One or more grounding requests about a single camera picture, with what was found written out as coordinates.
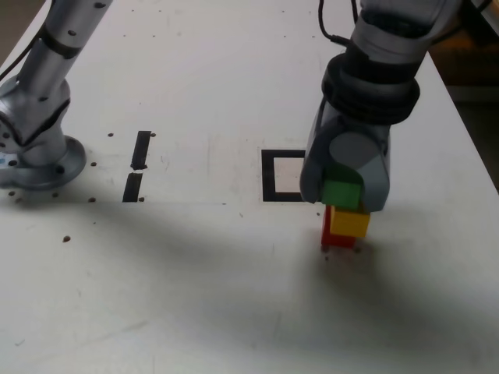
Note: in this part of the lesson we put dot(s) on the black tape strip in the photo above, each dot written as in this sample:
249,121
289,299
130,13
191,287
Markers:
141,148

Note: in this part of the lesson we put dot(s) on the red cube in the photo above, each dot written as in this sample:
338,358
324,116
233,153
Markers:
339,242

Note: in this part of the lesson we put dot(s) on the yellow cube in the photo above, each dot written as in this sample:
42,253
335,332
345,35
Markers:
349,224

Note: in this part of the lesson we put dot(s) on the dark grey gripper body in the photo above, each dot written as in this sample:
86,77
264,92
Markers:
366,128

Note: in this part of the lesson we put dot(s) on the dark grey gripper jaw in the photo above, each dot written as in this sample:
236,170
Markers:
313,171

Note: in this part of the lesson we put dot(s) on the black tape square outline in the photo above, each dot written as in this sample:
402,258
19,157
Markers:
267,175

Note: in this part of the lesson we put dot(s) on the brown wooden crate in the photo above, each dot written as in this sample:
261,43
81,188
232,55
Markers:
475,58

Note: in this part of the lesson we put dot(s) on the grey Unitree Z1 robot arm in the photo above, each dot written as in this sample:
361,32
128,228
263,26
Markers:
39,97

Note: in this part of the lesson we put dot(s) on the green cube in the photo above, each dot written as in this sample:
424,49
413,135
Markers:
341,192

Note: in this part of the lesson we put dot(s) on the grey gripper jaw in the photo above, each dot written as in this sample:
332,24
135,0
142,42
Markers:
376,179

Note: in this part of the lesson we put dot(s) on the grey metal beam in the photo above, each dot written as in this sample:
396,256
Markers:
475,93

